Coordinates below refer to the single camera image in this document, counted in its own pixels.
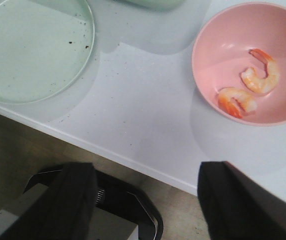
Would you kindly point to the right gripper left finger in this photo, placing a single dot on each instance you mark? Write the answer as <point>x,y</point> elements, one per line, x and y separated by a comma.
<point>64,211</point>

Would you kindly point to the orange shrimp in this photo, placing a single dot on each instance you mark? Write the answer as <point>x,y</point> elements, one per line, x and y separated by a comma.
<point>261,85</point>
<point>235,101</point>

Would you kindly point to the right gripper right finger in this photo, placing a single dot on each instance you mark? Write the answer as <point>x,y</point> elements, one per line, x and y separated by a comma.
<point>237,208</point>

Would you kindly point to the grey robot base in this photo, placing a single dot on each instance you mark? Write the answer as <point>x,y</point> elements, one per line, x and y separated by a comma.
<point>117,201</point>

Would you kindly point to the green round plate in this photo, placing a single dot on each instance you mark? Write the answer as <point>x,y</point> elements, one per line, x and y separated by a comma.
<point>44,47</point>

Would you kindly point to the pink bowl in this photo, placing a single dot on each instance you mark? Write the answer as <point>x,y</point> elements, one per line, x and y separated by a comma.
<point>221,52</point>

